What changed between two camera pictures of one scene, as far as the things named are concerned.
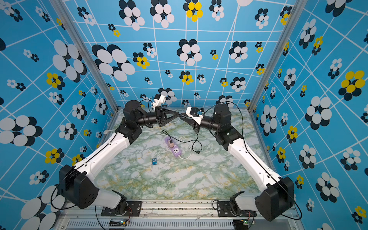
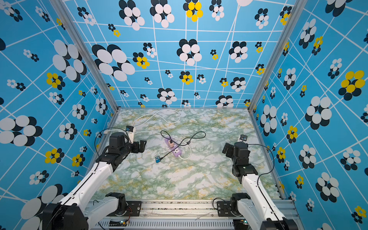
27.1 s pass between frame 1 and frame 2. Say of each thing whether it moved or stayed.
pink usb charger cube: stayed
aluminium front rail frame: stayed
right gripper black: moved
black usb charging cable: moved
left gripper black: moved
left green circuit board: stayed
